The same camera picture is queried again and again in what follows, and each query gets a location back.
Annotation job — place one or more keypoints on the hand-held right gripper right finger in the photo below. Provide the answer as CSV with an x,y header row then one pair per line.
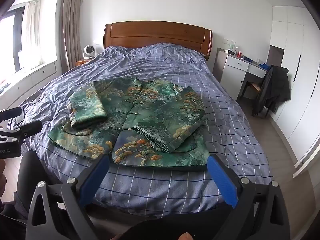
x,y
222,180

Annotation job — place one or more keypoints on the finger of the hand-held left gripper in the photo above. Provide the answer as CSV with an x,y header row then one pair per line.
x,y
28,128
11,113

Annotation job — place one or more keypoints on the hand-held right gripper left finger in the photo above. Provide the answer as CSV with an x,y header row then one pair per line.
x,y
95,180

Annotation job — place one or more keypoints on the green printed padded jacket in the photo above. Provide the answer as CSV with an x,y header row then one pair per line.
x,y
150,105

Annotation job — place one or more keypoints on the person's left hand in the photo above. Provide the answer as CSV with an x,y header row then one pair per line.
x,y
2,177

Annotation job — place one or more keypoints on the person's black pants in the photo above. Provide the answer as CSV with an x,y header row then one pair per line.
x,y
31,167

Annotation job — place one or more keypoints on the white window bench cabinet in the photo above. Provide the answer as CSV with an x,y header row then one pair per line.
x,y
30,82

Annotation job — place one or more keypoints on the bed with blue checked duvet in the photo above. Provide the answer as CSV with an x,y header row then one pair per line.
x,y
225,130

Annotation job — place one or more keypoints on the window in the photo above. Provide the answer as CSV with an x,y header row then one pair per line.
x,y
11,42

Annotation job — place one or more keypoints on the sheer white curtain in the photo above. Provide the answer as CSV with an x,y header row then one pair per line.
x,y
31,35

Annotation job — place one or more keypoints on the wooden nightstand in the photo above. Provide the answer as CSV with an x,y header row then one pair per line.
x,y
81,62

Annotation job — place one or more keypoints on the small white fan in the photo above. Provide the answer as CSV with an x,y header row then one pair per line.
x,y
88,51

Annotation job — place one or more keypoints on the wooden chair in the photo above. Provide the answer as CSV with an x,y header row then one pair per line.
x,y
251,86

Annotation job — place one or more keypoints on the brown curtain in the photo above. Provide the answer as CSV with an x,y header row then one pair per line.
x,y
71,30

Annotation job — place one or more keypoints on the white desk with drawers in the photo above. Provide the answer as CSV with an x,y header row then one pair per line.
x,y
232,77

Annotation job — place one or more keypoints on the chair with dark coat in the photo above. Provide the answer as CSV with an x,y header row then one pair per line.
x,y
272,87

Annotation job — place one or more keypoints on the clear bottle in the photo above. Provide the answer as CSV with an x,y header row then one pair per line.
x,y
231,47

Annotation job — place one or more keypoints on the white wardrobe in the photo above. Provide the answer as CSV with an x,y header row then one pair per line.
x,y
295,67

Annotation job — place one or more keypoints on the wooden bed headboard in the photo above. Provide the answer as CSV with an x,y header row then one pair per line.
x,y
155,33

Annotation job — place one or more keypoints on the wall socket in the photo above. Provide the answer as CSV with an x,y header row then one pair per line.
x,y
227,41

